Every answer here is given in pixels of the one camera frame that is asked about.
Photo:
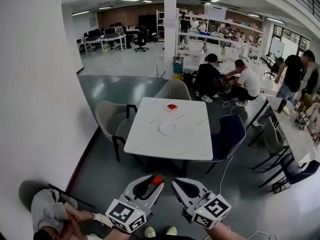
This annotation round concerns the black swivel chair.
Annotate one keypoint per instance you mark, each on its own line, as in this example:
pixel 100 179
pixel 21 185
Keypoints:
pixel 273 67

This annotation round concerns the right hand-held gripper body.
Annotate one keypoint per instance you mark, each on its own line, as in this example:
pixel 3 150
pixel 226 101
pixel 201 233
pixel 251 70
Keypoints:
pixel 212 210

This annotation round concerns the grey chair thin black frame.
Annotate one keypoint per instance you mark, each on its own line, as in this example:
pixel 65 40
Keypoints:
pixel 27 191

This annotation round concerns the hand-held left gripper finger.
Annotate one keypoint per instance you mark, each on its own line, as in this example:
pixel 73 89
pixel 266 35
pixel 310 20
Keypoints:
pixel 157 195
pixel 132 186

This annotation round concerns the person's right shoe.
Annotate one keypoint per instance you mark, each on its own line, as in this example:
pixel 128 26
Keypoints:
pixel 171 230

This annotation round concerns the white office desks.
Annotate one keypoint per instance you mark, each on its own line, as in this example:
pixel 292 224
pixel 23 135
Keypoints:
pixel 107 39

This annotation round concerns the navy upholstered chair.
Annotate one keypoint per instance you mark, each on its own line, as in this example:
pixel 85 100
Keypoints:
pixel 228 136

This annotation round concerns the person's left shoe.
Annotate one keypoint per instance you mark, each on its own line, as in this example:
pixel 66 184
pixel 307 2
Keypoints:
pixel 150 232

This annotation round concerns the whiteboard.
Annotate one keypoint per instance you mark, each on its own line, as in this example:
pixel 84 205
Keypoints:
pixel 276 47

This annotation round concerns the person's shoe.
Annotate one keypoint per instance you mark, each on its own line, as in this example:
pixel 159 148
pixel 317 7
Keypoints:
pixel 150 232
pixel 171 230

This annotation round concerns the spare hand-held gripper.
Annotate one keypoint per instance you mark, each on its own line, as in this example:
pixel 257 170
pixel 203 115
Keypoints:
pixel 302 121

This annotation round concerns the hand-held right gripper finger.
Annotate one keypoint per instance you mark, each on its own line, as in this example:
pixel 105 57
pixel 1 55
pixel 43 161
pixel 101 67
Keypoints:
pixel 193 185
pixel 182 195

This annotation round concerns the pile of red strawberries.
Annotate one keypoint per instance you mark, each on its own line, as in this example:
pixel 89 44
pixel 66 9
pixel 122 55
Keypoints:
pixel 172 106

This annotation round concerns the white storage box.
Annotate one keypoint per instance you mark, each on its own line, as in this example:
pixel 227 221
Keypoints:
pixel 215 12

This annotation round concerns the white marble square table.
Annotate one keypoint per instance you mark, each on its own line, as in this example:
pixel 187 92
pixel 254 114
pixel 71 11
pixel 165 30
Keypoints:
pixel 185 139

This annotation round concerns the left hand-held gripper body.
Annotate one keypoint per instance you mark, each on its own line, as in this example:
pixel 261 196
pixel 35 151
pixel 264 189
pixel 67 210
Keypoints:
pixel 125 215

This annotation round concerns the white shelf rack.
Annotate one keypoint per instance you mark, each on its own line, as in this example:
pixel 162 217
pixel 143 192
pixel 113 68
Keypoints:
pixel 220 37

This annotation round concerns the white plate with strawberries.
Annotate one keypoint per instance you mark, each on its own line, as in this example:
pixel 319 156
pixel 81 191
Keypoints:
pixel 166 109

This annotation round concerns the grey upholstered chair black legs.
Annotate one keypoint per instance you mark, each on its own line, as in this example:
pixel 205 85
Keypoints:
pixel 110 119

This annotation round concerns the navy chair black frame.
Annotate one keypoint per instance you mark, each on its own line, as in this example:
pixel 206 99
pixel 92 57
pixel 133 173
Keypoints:
pixel 297 172

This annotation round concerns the red strawberry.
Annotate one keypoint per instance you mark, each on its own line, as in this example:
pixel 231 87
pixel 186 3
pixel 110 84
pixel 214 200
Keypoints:
pixel 156 180

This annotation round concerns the black office chair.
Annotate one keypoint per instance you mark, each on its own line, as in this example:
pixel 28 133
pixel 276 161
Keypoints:
pixel 141 41

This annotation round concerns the long white marble table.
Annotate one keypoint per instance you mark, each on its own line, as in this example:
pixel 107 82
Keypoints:
pixel 297 139

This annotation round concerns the black bottle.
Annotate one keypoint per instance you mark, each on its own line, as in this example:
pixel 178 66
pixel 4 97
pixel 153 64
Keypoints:
pixel 281 106

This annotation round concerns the teal waste bin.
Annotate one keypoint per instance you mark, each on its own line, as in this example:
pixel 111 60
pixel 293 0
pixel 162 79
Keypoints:
pixel 178 65

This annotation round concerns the person's right forearm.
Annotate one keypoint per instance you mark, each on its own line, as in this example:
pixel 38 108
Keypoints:
pixel 225 232

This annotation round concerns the beige upholstered chair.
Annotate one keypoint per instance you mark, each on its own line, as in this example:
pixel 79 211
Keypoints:
pixel 173 90

